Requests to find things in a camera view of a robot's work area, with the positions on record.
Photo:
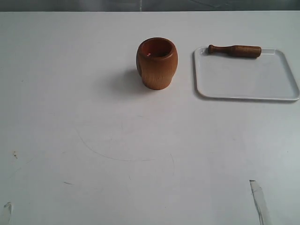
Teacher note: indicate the wooden pestle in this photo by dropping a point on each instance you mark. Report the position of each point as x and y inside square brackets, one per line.
[242, 51]

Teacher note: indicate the wooden mortar cup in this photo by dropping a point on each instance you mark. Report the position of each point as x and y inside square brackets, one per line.
[156, 62]

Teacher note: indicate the white plastic tray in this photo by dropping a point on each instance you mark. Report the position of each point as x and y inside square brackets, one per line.
[267, 78]

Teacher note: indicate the clear tape strip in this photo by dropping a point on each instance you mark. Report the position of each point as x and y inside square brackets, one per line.
[260, 203]

